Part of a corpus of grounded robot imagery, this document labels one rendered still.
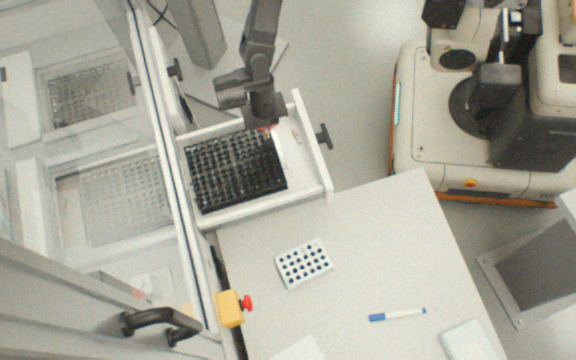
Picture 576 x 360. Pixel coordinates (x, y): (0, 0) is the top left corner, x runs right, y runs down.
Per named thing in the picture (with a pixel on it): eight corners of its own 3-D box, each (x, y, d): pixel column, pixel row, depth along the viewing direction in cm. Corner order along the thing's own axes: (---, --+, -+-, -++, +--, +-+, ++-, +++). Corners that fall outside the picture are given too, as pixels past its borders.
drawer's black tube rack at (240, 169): (270, 133, 138) (267, 121, 132) (289, 192, 131) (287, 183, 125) (189, 157, 137) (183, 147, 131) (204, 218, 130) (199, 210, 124)
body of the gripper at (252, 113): (289, 118, 118) (289, 100, 112) (245, 129, 117) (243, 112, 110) (281, 95, 121) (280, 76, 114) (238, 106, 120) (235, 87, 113)
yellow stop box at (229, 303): (241, 292, 122) (236, 287, 116) (248, 322, 120) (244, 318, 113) (220, 298, 122) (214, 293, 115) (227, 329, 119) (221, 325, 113)
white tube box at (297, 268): (319, 240, 134) (319, 236, 130) (333, 269, 131) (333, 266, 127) (275, 260, 133) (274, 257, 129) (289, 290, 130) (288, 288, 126)
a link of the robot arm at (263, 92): (277, 85, 106) (270, 64, 108) (245, 94, 105) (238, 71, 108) (278, 104, 112) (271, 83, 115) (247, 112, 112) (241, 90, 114)
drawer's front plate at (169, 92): (165, 49, 152) (154, 25, 142) (187, 133, 141) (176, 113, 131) (160, 50, 152) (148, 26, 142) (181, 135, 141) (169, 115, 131)
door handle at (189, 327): (205, 318, 70) (164, 295, 52) (209, 337, 69) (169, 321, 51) (170, 329, 70) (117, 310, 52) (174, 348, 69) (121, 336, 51)
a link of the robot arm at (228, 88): (267, 54, 101) (258, 38, 108) (209, 68, 100) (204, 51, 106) (276, 107, 108) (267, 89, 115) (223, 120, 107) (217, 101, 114)
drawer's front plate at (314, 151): (299, 108, 142) (297, 86, 131) (333, 203, 131) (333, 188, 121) (293, 110, 142) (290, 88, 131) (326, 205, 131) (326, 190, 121)
